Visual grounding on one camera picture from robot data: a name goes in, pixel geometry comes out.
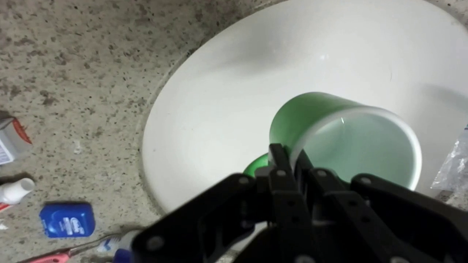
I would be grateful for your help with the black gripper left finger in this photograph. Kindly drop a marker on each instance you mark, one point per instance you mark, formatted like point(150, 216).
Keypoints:
point(286, 205)

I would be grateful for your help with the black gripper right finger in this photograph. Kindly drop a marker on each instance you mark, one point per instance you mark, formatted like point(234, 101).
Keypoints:
point(370, 213)

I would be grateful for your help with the green mug white inside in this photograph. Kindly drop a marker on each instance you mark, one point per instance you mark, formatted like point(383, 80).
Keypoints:
point(359, 140)

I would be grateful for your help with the white oval sink basin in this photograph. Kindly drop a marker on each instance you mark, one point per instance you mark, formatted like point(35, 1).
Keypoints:
point(219, 111)

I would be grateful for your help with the clear plastic zip bag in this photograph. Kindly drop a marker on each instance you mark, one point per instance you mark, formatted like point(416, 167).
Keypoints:
point(454, 165)

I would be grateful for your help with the blue white oval container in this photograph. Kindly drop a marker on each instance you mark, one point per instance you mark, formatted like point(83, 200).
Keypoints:
point(121, 248)

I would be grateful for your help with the blue dental floss case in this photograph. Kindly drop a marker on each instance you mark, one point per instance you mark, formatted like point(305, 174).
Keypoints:
point(67, 219)

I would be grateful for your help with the red toothbrush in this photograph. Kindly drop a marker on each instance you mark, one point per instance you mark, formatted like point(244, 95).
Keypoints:
point(52, 256)

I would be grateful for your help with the red white toothpaste tube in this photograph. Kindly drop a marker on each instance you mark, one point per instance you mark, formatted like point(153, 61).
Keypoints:
point(14, 190)

